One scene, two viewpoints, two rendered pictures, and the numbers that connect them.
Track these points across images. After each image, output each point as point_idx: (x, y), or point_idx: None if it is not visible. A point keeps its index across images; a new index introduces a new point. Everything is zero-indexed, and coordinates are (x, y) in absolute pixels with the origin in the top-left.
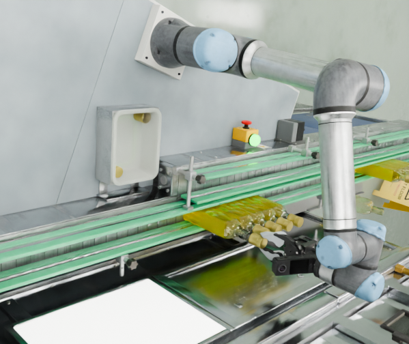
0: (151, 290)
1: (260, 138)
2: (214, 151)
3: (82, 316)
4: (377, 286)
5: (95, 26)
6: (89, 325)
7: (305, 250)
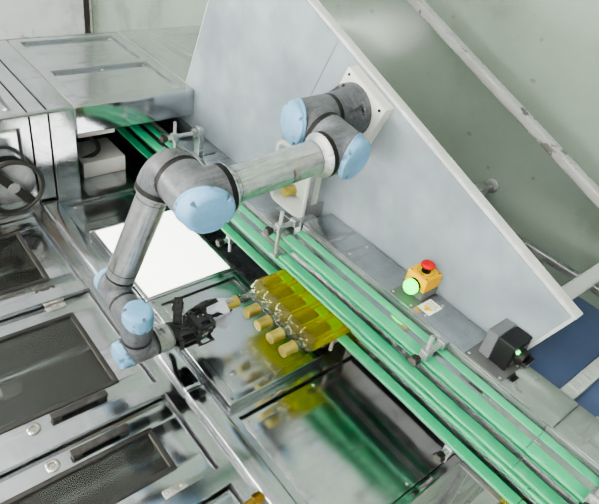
0: (210, 267)
1: (468, 313)
2: (378, 258)
3: (179, 234)
4: (113, 351)
5: (308, 65)
6: (167, 236)
7: (188, 319)
